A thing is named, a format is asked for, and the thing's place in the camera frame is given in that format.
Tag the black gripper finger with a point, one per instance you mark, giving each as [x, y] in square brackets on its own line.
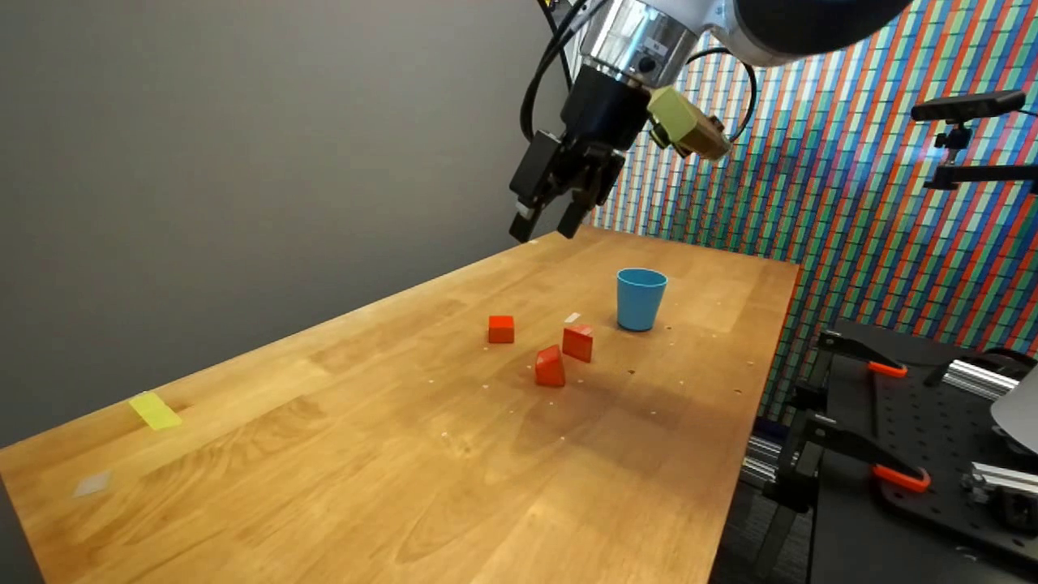
[525, 225]
[572, 217]

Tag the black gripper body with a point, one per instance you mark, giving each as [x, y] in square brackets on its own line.
[600, 119]

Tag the orange block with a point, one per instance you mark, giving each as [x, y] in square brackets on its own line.
[579, 341]
[548, 368]
[502, 328]

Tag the light blue plastic cup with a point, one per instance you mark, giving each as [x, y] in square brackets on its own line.
[640, 300]

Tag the multicolour checkered backdrop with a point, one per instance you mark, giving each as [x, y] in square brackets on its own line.
[864, 217]

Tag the grey fabric backdrop panel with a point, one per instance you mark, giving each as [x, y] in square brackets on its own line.
[215, 165]

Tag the yellow tape strip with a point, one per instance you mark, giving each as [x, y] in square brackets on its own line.
[155, 409]

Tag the black perforated breadboard table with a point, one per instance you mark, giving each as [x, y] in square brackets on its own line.
[928, 434]

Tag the aluminium extrusion bar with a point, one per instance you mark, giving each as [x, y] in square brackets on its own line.
[979, 379]
[999, 478]

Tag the white rounded device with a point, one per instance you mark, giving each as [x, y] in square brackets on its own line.
[1023, 406]

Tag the olive wrist camera box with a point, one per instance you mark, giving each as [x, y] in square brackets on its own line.
[687, 123]

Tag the black camera bar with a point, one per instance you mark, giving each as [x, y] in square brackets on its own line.
[968, 106]

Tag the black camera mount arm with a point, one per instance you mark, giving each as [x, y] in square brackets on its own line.
[979, 173]

